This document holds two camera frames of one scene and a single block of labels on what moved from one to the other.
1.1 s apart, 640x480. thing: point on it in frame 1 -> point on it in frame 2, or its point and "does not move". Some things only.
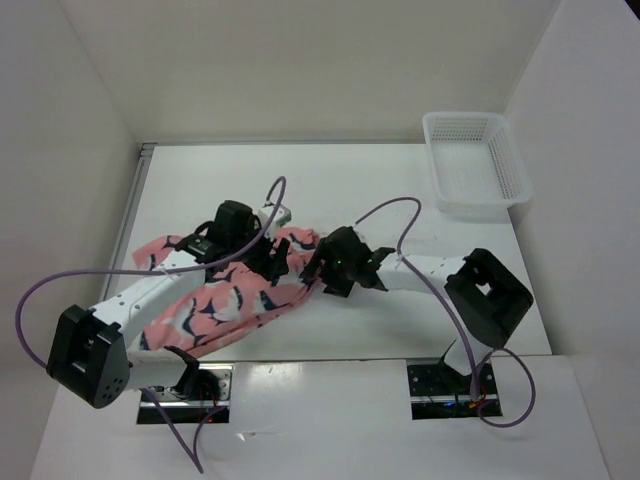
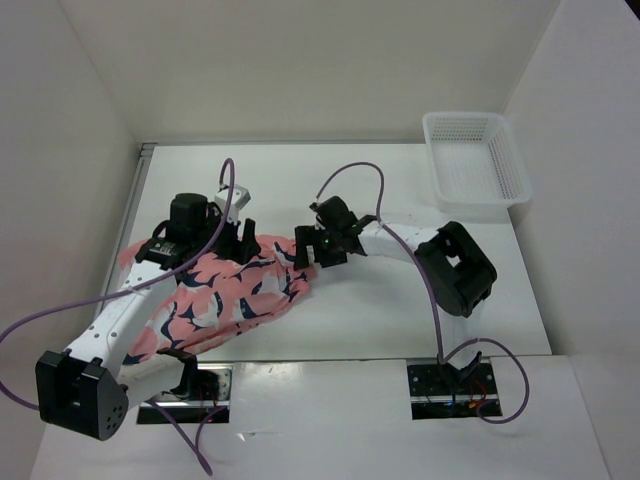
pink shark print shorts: x=230 y=298 does not move
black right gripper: x=341 y=286 -> x=305 y=236
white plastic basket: x=476 y=161 does not move
